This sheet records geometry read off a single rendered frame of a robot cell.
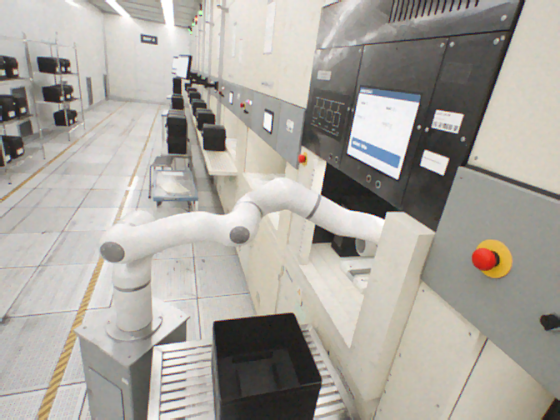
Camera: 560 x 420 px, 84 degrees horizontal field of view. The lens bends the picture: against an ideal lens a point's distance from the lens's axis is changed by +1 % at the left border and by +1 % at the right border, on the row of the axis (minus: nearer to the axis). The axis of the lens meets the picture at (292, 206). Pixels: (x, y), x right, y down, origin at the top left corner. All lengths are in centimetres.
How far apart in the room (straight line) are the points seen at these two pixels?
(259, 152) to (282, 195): 193
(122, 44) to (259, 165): 1214
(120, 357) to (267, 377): 48
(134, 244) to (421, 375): 86
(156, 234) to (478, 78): 92
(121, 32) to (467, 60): 1418
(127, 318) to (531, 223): 118
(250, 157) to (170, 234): 188
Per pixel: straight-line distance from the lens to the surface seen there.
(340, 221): 97
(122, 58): 1461
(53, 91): 751
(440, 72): 81
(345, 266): 149
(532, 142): 66
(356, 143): 104
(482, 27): 77
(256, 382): 115
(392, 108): 92
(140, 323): 131
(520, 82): 70
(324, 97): 130
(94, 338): 135
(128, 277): 119
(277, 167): 292
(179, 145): 484
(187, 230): 102
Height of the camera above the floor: 167
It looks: 22 degrees down
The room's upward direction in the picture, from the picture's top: 8 degrees clockwise
